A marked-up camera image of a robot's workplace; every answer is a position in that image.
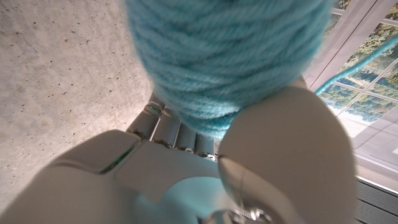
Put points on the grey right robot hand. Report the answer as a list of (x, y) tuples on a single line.
[(280, 149)]

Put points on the teal yarn skein with strand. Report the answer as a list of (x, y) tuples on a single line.
[(217, 56)]

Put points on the printed window forest backdrop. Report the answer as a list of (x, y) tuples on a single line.
[(367, 102)]

